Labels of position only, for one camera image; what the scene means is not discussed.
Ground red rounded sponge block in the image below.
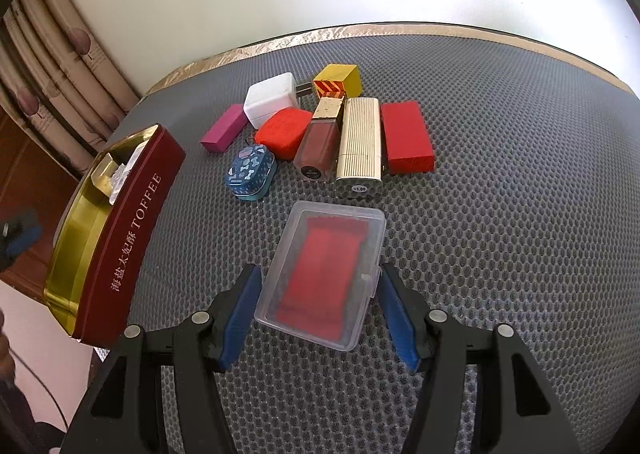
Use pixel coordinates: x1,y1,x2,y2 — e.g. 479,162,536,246
254,107,313,163

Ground clear plastic case red insert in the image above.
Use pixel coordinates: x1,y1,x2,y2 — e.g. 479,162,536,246
254,200,387,352

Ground pink rectangular block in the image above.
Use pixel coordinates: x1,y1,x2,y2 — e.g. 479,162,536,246
201,104,249,153

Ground gold ribbed case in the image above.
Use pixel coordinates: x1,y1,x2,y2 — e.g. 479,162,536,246
335,96,385,198

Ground beige patterned curtain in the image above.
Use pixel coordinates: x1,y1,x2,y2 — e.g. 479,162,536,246
0,0,143,179

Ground small blue patterned tin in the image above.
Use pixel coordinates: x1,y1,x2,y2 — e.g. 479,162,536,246
227,144,277,203

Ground dark red tin box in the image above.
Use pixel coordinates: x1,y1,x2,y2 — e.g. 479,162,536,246
43,123,187,347

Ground gold foil packet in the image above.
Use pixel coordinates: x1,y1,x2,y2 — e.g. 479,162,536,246
91,154,132,202

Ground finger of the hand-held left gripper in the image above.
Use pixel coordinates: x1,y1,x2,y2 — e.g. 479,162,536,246
0,208,44,272

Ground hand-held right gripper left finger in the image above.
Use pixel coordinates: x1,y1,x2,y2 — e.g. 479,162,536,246
62,263,263,454

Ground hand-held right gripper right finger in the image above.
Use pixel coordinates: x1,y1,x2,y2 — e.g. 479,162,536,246
377,261,583,454

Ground black cable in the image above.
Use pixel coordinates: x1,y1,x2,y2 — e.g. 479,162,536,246
7,346,69,435

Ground yellow cube striped face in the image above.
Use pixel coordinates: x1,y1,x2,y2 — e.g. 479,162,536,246
313,64,362,102

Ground red rectangular block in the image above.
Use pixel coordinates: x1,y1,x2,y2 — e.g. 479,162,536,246
381,101,435,175

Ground white charger plug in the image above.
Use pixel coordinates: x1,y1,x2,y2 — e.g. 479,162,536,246
244,72,313,131

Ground lip gloss bottle gold cap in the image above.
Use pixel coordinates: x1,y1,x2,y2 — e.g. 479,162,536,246
293,98,346,183

